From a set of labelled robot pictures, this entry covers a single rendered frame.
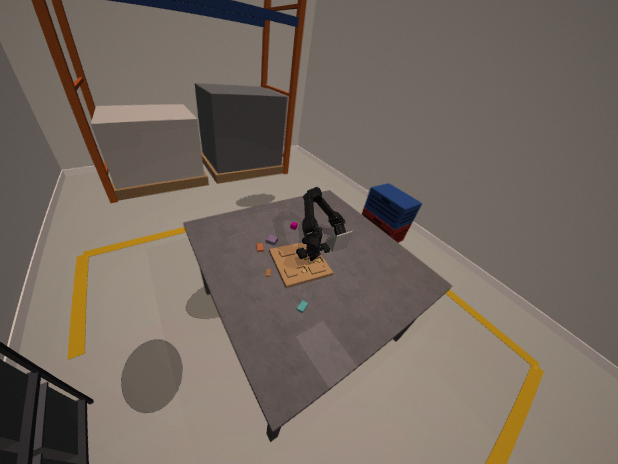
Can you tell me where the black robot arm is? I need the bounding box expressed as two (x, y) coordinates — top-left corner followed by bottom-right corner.
(302, 187), (346, 253)

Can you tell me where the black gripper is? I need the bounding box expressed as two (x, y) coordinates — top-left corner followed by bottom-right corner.
(296, 243), (330, 262)

